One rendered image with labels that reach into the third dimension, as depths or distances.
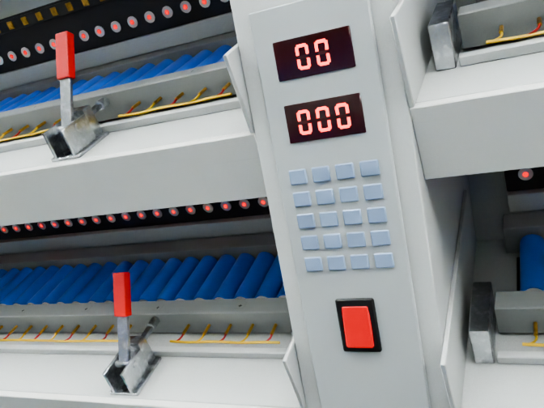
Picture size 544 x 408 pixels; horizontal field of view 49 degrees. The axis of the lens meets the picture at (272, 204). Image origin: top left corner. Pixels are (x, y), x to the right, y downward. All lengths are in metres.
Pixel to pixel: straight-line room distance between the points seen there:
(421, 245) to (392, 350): 0.07
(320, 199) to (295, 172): 0.02
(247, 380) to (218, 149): 0.18
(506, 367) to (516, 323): 0.03
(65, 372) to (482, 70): 0.42
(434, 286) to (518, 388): 0.09
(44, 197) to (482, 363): 0.33
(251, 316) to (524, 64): 0.27
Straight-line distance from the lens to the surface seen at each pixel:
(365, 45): 0.33
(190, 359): 0.50
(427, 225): 0.35
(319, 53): 0.34
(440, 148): 0.34
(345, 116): 0.33
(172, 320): 0.52
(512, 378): 0.41
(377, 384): 0.38
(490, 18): 0.39
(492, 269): 0.49
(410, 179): 0.34
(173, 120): 0.45
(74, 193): 0.46
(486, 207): 0.54
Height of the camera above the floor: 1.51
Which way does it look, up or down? 10 degrees down
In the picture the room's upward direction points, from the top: 11 degrees counter-clockwise
